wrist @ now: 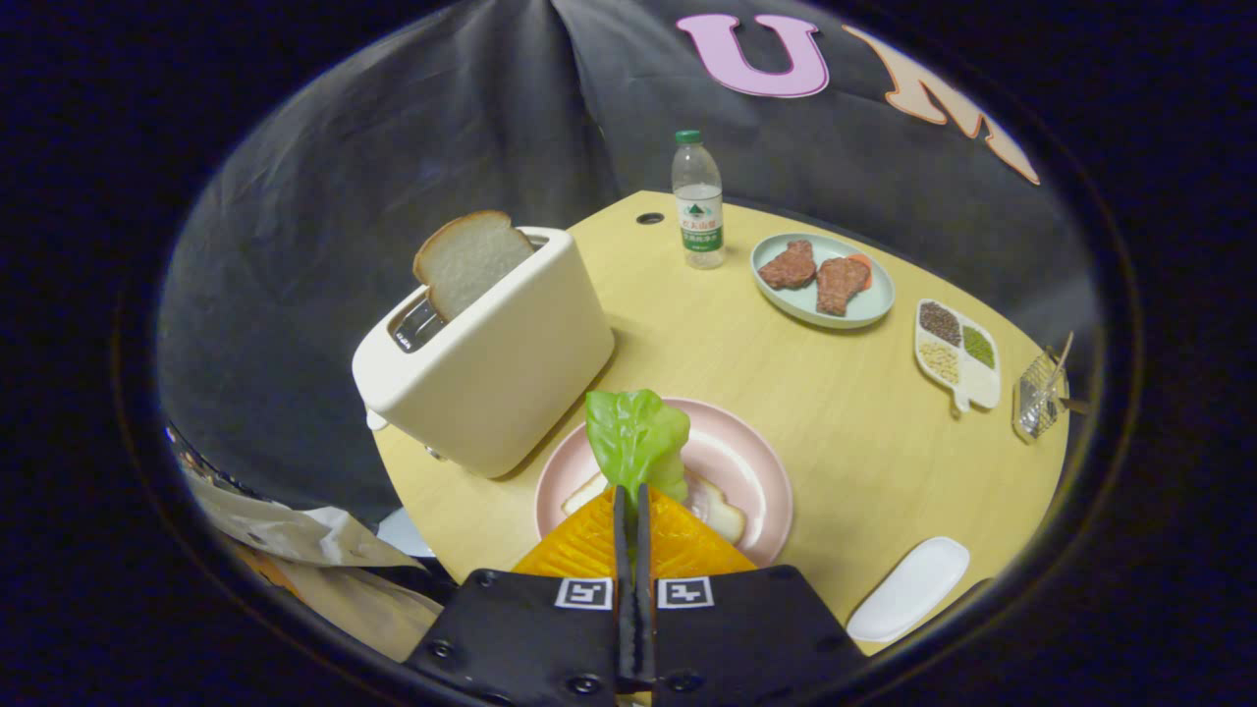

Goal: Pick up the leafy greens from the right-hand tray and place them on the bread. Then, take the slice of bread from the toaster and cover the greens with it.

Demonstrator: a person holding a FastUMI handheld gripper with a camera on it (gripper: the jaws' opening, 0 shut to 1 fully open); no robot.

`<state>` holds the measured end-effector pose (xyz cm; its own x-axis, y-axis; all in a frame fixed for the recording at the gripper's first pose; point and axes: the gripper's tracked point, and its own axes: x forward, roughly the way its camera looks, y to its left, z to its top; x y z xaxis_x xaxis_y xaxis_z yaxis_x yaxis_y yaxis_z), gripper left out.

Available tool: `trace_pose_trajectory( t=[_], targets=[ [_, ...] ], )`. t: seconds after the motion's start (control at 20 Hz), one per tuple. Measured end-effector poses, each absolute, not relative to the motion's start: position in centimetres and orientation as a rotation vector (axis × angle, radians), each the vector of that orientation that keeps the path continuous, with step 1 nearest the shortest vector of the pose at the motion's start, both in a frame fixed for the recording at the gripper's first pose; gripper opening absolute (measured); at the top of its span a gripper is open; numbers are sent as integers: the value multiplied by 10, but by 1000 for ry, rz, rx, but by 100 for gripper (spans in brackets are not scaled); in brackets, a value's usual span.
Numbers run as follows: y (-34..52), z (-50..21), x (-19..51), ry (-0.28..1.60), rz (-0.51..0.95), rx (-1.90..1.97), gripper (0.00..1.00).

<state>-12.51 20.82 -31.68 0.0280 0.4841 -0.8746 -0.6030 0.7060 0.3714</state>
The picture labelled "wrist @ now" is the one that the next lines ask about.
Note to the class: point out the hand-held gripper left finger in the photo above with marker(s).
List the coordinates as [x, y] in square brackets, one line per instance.
[530, 638]

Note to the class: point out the black backdrop cloth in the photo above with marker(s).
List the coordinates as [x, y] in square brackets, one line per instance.
[393, 196]

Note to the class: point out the clear glass cup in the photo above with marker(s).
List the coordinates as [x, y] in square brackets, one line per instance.
[1039, 398]

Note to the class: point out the green lettuce leaf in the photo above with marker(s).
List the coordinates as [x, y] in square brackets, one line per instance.
[633, 437]

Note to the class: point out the bread slice on plate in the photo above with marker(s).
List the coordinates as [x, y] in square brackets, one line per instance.
[722, 513]

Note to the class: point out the white divided seasoning dish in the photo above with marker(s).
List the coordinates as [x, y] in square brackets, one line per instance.
[980, 378]

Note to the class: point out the bread slice in toaster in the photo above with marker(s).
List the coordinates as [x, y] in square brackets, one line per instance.
[471, 260]

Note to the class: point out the orange carrot slice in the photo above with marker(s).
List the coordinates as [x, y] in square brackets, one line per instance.
[863, 265]

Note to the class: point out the clear water bottle green cap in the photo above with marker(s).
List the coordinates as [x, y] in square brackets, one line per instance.
[698, 211]

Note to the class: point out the crumpled pale paper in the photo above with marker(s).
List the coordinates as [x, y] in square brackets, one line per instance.
[295, 535]

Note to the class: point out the thin stick in cup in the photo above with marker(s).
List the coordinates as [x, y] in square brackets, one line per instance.
[1061, 355]

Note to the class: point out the black table grommet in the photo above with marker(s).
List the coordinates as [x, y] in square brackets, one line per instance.
[650, 218]

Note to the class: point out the white oblong tray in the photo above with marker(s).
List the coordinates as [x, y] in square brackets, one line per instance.
[908, 591]

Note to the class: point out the cream toaster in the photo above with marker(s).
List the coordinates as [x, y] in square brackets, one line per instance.
[501, 373]

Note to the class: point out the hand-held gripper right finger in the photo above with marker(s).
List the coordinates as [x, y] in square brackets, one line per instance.
[746, 638]

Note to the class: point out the pink plate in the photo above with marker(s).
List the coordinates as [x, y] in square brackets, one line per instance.
[732, 457]

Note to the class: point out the brown meat piece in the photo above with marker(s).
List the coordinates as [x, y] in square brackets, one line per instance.
[840, 285]
[788, 267]

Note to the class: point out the pale green plate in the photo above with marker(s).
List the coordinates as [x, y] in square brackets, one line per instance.
[864, 299]

